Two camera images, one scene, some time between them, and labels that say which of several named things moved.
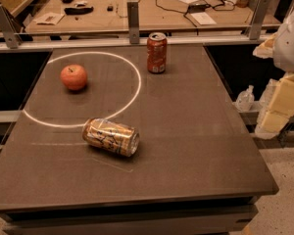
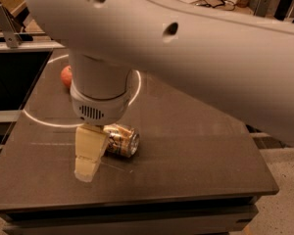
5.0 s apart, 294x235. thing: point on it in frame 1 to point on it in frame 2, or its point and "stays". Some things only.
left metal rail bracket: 9,27 stays
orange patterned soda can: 112,136 stays
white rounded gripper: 290,44 to 100,110
